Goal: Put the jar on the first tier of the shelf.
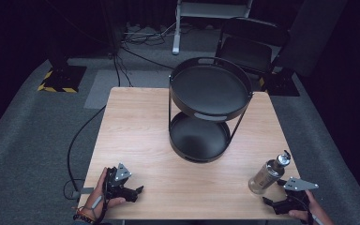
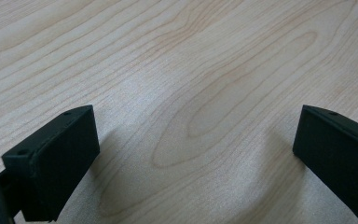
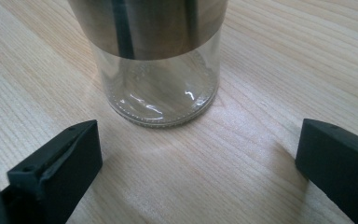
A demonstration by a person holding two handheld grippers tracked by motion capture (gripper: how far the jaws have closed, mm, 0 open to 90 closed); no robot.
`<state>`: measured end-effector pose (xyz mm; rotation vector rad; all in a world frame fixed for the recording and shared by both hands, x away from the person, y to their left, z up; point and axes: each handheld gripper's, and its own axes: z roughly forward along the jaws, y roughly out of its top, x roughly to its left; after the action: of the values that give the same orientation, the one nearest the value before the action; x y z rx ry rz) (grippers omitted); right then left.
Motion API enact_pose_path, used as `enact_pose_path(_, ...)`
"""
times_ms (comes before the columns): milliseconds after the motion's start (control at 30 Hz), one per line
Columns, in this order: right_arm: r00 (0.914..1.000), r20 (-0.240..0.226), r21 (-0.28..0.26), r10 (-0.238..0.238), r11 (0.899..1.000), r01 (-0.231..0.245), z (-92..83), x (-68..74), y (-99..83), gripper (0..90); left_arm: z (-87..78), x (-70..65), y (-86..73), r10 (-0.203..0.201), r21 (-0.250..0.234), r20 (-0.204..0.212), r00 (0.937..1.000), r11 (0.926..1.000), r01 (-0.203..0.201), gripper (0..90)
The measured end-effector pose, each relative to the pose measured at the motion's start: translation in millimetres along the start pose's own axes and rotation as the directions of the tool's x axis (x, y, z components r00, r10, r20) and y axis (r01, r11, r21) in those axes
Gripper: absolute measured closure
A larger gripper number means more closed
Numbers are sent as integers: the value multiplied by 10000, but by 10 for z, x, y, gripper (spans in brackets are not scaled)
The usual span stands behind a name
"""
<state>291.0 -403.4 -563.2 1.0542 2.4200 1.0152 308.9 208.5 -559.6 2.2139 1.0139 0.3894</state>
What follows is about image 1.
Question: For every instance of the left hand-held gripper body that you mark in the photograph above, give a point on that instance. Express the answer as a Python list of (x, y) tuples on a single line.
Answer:
[(118, 181)]

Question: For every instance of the person's right hand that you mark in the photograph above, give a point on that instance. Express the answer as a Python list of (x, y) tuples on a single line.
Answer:
[(307, 208)]

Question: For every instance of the colourful wristband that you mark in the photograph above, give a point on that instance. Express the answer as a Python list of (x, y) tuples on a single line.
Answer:
[(82, 215)]

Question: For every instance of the white metal stand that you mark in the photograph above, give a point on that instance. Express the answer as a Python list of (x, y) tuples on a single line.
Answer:
[(181, 18)]

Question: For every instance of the black folding chair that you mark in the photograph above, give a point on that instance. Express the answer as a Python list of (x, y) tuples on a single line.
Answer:
[(247, 47)]

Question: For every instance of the clear glass bottle silver cap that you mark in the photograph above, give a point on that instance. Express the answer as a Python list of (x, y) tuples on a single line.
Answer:
[(267, 175)]

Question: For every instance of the grey upright panel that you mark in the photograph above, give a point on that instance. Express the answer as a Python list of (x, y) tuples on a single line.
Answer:
[(315, 31)]

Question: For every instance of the black base with hazard stripes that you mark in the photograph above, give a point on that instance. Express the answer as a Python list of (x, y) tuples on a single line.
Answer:
[(281, 84), (64, 78)]

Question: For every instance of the person's left hand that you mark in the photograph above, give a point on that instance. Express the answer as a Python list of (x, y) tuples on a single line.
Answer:
[(97, 200)]

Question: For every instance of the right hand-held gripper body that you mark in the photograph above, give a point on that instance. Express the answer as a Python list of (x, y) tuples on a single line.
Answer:
[(295, 197)]

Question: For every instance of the grey tape strip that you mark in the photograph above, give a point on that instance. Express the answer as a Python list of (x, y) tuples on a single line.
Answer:
[(82, 191)]

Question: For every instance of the black two-tier round tray rack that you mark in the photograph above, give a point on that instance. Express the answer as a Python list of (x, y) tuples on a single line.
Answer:
[(209, 93)]

